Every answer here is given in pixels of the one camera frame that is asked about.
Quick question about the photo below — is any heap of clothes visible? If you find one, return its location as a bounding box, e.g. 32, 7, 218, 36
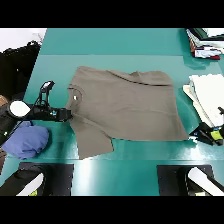
185, 28, 224, 61

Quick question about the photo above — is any stack of white garments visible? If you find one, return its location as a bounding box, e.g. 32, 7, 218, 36
182, 73, 224, 128

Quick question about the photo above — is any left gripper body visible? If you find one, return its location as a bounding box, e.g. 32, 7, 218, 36
54, 106, 74, 124

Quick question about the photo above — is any brown T-shirt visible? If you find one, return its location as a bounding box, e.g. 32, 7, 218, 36
65, 65, 190, 161

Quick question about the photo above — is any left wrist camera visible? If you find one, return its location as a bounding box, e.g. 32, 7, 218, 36
34, 79, 56, 108

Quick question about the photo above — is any purple garment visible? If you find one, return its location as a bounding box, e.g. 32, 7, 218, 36
1, 121, 51, 160

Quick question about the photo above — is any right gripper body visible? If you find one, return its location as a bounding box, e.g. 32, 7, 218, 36
196, 122, 224, 147

